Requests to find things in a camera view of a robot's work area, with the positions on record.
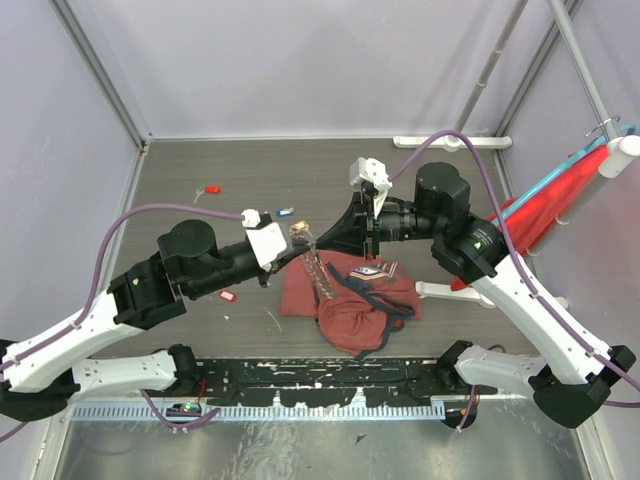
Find key with blue tag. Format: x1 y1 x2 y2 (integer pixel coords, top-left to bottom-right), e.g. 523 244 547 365
276 208 295 217

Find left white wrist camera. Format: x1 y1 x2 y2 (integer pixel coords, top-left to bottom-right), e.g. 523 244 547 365
241 209 292 270

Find dark red shirt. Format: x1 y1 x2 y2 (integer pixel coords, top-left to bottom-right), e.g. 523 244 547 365
280 251 423 360

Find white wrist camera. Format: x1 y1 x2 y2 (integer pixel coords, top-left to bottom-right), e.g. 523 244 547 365
241 209 292 270
349 157 393 219

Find red cloth on hanger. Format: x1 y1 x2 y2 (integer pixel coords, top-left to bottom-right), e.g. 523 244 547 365
451 144 611 292

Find white grey clothes rack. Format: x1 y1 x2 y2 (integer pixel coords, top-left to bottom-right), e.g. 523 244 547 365
392 0 640 309

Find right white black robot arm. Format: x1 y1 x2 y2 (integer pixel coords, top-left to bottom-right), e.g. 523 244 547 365
317 158 636 428

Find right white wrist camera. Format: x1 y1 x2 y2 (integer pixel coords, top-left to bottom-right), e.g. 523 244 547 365
349 157 393 219

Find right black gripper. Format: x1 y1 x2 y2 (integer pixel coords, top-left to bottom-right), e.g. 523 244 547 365
315 189 443 261

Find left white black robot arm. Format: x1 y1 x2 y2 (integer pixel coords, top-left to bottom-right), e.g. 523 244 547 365
1 220 309 422

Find key with red tag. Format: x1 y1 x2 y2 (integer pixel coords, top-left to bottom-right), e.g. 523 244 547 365
218 290 237 302
193 186 221 204

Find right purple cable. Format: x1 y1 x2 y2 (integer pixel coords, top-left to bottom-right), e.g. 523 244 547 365
389 130 640 409

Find slotted cable duct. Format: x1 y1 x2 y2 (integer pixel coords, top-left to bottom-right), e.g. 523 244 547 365
71 401 446 422

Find key with yellow tag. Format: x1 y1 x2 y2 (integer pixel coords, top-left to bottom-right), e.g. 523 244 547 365
289 220 313 241

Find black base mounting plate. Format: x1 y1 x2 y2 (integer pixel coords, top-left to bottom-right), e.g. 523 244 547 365
142 357 481 409

